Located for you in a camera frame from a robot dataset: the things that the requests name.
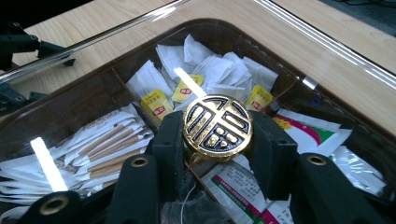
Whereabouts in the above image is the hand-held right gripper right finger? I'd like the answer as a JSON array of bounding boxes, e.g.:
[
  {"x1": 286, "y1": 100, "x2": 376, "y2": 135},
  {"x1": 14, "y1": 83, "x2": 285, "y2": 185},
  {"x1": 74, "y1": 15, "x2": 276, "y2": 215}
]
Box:
[{"x1": 246, "y1": 111, "x2": 389, "y2": 224}]

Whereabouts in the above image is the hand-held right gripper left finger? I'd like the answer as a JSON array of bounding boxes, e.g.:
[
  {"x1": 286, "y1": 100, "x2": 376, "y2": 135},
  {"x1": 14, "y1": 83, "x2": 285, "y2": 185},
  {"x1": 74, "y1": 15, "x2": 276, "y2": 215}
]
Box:
[{"x1": 106, "y1": 110, "x2": 185, "y2": 224}]

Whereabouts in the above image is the brown square compartment box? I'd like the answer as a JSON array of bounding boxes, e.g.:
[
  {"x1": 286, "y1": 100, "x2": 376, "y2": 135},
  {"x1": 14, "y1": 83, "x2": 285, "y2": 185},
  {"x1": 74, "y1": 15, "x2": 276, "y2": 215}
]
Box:
[{"x1": 0, "y1": 18, "x2": 396, "y2": 224}]

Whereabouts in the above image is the clear plastic bin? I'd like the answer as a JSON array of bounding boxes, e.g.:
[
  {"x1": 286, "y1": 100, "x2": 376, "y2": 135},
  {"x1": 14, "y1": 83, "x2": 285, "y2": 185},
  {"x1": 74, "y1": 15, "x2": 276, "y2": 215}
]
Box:
[{"x1": 0, "y1": 0, "x2": 396, "y2": 224}]

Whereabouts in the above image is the pile of red-label white sachets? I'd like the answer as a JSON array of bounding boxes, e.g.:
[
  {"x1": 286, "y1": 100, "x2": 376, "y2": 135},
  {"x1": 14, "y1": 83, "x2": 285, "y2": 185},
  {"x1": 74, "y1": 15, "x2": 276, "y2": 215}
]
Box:
[{"x1": 201, "y1": 107, "x2": 388, "y2": 224}]

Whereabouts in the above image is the pile of wrapped wooden stirrers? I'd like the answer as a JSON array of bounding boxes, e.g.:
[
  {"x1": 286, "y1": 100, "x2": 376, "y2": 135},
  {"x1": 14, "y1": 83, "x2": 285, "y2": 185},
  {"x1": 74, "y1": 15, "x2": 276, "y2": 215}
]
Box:
[{"x1": 0, "y1": 103, "x2": 156, "y2": 224}]

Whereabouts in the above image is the pile of yellow-tag tea bags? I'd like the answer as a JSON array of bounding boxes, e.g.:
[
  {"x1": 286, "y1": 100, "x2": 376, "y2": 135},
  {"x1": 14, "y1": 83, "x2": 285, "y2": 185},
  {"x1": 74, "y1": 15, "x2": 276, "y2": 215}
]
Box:
[{"x1": 125, "y1": 33, "x2": 280, "y2": 126}]

